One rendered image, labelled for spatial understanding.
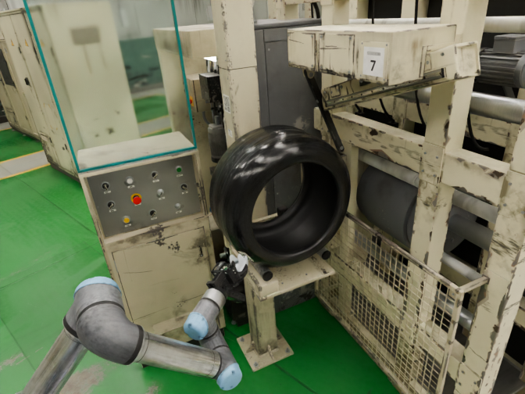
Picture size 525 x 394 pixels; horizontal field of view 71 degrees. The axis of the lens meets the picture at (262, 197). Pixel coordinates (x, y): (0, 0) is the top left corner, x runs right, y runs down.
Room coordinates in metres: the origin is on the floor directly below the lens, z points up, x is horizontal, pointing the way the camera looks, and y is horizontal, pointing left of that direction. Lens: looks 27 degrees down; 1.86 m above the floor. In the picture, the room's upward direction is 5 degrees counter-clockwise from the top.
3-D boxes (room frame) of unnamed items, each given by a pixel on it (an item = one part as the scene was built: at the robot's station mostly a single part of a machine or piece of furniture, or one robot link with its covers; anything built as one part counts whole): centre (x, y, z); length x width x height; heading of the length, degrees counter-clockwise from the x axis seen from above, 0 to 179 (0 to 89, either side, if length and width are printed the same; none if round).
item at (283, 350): (1.64, 0.06, 0.02); 0.27 x 0.27 x 0.04; 23
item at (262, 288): (1.36, 0.07, 0.83); 0.36 x 0.09 x 0.06; 23
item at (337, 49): (1.41, -0.38, 1.71); 0.61 x 0.25 x 0.15; 23
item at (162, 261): (1.82, 0.63, 0.63); 0.56 x 0.41 x 1.27; 113
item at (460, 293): (1.33, -0.45, 0.65); 0.90 x 0.02 x 0.70; 23
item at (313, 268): (1.41, -0.06, 0.80); 0.37 x 0.36 x 0.02; 113
